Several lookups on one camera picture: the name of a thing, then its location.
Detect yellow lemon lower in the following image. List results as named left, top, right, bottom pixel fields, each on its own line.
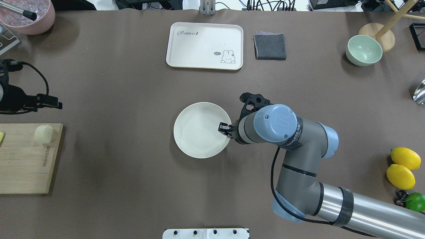
left=386, top=164, right=416, bottom=190

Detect yellow lemon upper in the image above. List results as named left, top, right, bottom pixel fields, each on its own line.
left=390, top=147, right=422, bottom=170

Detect wooden cutting board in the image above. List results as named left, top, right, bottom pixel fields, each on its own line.
left=0, top=123, right=63, bottom=194

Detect green lime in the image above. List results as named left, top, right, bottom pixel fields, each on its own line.
left=405, top=193, right=425, bottom=212

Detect metal scoop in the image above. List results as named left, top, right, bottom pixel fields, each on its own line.
left=412, top=79, right=425, bottom=105

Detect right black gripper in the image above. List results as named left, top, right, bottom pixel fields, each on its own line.
left=217, top=92, right=271, bottom=138

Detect cream round plate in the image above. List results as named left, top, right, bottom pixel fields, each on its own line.
left=173, top=102, right=231, bottom=159

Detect aluminium frame post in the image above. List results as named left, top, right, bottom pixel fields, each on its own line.
left=199, top=0, right=216, bottom=16

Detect pink bowl with ice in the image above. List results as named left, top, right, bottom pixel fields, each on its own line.
left=0, top=0, right=55, bottom=35

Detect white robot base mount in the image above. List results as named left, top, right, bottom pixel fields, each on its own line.
left=162, top=227, right=250, bottom=239

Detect dark cherries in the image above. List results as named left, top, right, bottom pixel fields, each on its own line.
left=394, top=190, right=409, bottom=208

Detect mint green bowl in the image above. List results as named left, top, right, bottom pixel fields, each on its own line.
left=345, top=35, right=383, bottom=66

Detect wooden cup stand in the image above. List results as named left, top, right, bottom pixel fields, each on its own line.
left=358, top=0, right=424, bottom=53

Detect yellow lemon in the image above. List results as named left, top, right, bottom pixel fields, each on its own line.
left=390, top=147, right=422, bottom=170
left=386, top=164, right=416, bottom=190

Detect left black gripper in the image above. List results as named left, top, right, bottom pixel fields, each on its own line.
left=1, top=59, right=63, bottom=113

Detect folded grey cloth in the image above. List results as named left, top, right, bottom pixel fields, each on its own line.
left=253, top=32, right=287, bottom=60

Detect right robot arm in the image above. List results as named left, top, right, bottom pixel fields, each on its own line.
left=218, top=92, right=425, bottom=239

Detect cream rabbit tray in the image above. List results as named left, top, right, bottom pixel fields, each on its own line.
left=166, top=22, right=243, bottom=70

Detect metal tongs handle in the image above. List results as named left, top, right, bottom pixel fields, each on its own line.
left=0, top=1, right=37, bottom=21

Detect white steamed bun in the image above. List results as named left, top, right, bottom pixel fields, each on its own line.
left=34, top=124, right=53, bottom=144

